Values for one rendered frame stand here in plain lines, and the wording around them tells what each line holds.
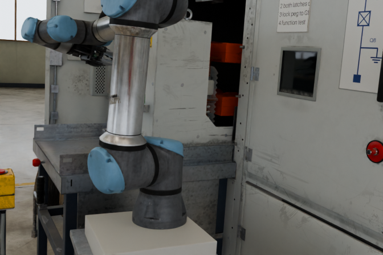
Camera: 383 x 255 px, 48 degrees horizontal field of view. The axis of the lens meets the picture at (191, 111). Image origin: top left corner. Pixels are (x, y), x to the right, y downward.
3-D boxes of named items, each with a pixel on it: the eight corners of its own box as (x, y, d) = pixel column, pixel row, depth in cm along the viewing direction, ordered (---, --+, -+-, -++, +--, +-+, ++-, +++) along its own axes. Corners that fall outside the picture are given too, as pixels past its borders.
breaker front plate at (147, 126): (149, 148, 158) (155, 17, 151) (108, 125, 199) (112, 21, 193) (151, 148, 158) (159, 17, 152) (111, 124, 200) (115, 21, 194)
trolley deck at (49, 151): (61, 194, 138) (61, 176, 137) (32, 150, 192) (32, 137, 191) (235, 177, 170) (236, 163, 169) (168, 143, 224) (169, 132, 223)
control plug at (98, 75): (91, 96, 188) (93, 56, 185) (88, 94, 192) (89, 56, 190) (109, 96, 192) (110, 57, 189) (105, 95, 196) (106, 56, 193)
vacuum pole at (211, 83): (199, 128, 172) (204, 65, 168) (188, 124, 180) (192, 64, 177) (220, 128, 176) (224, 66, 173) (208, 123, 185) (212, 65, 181)
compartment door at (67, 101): (44, 131, 211) (47, -24, 201) (167, 131, 232) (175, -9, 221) (44, 134, 205) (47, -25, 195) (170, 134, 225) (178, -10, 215)
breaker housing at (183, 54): (151, 148, 157) (159, 15, 151) (110, 124, 200) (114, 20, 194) (261, 142, 182) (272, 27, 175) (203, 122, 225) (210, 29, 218)
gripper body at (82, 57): (104, 65, 147) (73, 54, 138) (90, 64, 153) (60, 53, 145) (109, 44, 147) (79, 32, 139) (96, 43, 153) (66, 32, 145)
